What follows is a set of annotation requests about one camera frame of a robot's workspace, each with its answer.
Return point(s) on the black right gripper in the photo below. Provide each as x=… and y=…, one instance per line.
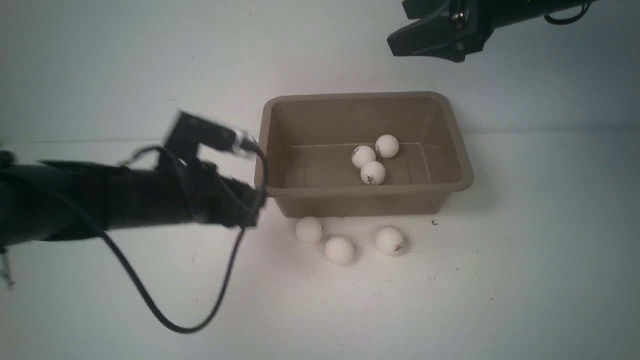
x=468, y=29

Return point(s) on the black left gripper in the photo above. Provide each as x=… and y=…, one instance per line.
x=225, y=201

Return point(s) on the white ping-pong ball corner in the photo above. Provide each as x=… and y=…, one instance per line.
x=387, y=146

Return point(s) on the brown plastic storage bin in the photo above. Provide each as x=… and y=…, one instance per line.
x=308, y=140

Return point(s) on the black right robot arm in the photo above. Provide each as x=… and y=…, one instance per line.
x=555, y=12

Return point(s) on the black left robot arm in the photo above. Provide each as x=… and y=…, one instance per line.
x=57, y=201

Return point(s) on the white ping-pong ball with logo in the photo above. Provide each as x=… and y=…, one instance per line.
x=389, y=240

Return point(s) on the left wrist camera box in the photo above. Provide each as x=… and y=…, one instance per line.
x=191, y=131

